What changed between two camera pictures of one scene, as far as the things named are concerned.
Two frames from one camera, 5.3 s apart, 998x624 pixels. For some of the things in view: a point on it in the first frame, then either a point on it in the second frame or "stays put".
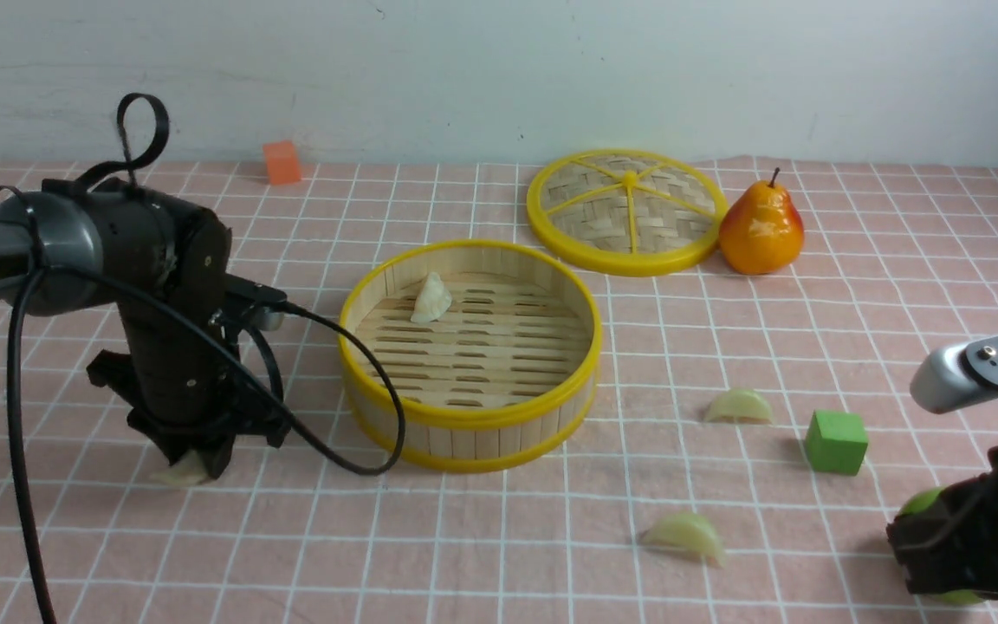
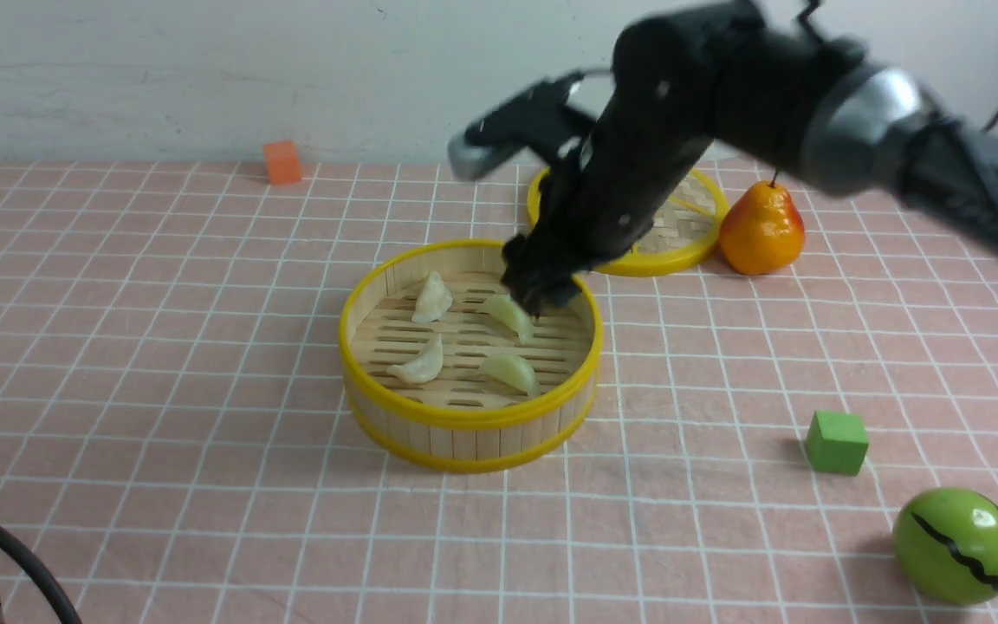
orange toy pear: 761,231 stays put
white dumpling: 188,471 to 425,367
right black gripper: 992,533 to 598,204
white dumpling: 433,301 stays put
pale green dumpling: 741,406 to 503,307
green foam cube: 836,442 stays put
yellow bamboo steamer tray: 494,349 stays put
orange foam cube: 282,162 stays put
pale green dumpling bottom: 692,532 to 514,369
